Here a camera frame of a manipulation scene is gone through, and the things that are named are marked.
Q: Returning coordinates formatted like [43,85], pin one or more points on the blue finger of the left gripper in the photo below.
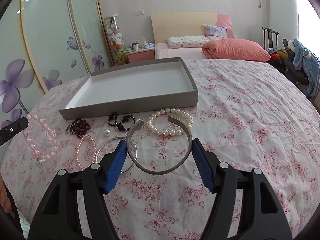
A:
[8,132]

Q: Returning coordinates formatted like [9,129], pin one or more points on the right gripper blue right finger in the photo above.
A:
[202,164]

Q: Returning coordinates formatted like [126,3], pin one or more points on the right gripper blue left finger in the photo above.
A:
[112,164]

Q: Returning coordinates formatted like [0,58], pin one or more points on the thin silver bangle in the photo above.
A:
[108,147]

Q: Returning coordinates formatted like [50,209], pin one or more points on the pearl earring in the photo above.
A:
[107,132]

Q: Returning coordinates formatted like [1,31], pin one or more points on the silver engraved cuff bangle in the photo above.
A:
[158,147]

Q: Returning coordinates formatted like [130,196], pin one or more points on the left human hand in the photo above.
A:
[4,199]

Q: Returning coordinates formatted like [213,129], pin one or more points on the floral pink bedsheet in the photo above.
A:
[248,114]

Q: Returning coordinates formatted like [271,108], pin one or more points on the grey cardboard tray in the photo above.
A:
[130,88]

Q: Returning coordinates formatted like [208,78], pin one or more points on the pink white nightstand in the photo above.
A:
[140,55]

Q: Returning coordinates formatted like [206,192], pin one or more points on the white mug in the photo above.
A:
[135,46]

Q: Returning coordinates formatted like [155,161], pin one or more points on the pink mattress sheet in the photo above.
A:
[162,51]

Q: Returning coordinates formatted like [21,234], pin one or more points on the orange folded quilt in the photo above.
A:
[235,49]

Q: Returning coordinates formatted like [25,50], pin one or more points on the plush toy display tube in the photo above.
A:
[115,40]

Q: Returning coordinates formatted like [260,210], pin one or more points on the floral sliding wardrobe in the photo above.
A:
[45,43]

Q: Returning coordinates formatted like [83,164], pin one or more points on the floral white pillow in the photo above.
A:
[187,41]

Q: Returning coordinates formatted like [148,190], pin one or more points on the purple patterned pillow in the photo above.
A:
[213,32]

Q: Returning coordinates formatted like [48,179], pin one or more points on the grey office chair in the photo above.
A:
[295,76]

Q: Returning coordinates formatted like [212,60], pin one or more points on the beige pink headboard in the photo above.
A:
[172,24]

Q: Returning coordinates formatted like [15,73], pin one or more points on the blue plush robe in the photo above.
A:
[307,60]

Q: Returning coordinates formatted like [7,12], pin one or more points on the dark wooden chair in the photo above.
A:
[268,35]

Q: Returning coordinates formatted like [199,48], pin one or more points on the wall power socket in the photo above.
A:
[138,13]

